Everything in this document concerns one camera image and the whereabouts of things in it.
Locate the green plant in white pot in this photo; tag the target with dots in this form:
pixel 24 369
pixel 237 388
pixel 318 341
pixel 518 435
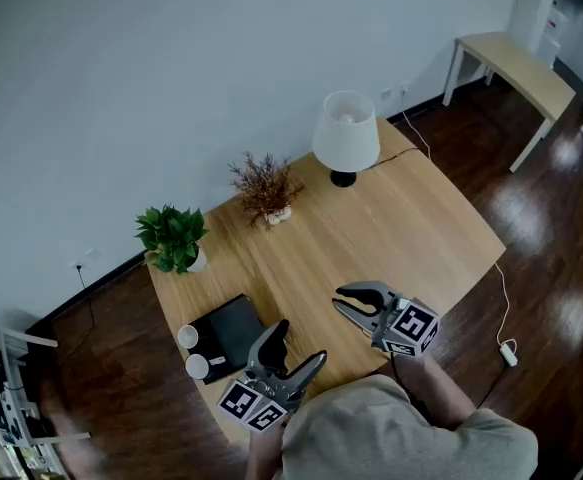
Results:
pixel 171 238

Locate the black drawer box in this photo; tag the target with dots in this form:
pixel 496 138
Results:
pixel 236 328

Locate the red-brown plant in white vase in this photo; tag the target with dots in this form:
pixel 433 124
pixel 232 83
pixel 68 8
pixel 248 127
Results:
pixel 266 188

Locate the wooden side desk white legs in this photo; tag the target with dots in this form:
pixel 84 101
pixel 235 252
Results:
pixel 521 63

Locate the person's grey shirt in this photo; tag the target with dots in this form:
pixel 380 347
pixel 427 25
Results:
pixel 396 438

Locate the person's right forearm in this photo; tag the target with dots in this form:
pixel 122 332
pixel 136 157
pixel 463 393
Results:
pixel 436 393

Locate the white cup dark inside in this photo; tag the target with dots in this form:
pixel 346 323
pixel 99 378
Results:
pixel 188 336

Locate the person's left forearm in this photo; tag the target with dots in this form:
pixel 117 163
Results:
pixel 263 458

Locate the white power strip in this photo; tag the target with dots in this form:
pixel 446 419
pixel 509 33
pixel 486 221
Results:
pixel 509 355

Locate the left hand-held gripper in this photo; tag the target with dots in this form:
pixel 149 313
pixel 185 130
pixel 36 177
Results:
pixel 258 403

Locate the white shade table lamp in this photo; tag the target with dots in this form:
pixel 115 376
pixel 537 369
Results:
pixel 346 138

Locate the white metal rack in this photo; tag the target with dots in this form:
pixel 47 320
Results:
pixel 26 338

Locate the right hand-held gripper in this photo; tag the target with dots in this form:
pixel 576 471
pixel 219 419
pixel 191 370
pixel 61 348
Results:
pixel 411 325

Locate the white wall socket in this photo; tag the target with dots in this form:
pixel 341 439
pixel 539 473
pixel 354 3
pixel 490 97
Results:
pixel 77 265
pixel 405 88
pixel 92 253
pixel 387 93

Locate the white box unit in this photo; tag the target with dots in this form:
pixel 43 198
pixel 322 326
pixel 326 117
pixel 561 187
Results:
pixel 551 50

